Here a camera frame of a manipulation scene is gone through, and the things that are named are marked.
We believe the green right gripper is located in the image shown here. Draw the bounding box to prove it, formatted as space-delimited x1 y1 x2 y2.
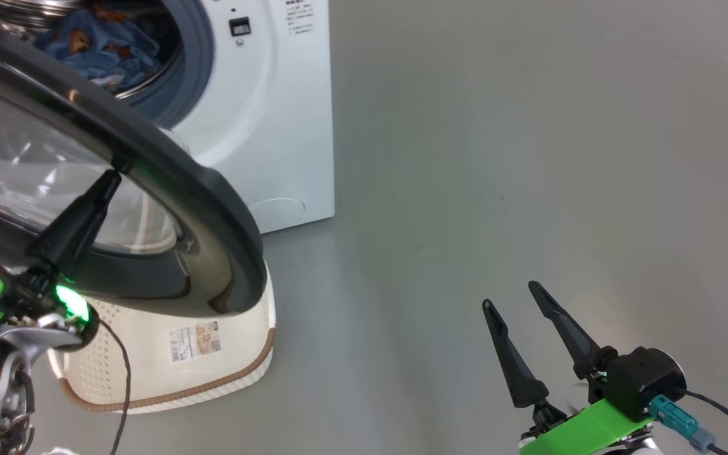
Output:
482 281 656 455

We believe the black round glass washer door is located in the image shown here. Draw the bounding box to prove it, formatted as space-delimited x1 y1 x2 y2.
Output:
0 13 269 319

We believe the paper basket label sticker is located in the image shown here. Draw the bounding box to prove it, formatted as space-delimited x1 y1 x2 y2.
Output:
168 320 223 366

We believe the white perforated brown-rimmed laundry basket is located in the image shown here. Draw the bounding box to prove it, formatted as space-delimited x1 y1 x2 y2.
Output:
48 259 277 415

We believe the teal right camera connector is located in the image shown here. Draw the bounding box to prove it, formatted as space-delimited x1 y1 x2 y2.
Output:
650 394 718 451

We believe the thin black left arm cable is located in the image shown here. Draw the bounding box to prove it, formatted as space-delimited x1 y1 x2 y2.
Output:
95 318 133 455

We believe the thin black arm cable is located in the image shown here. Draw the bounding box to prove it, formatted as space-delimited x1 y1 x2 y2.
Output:
683 390 728 455
95 318 133 455

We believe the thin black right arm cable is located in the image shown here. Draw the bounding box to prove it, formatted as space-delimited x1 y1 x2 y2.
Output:
683 390 728 455

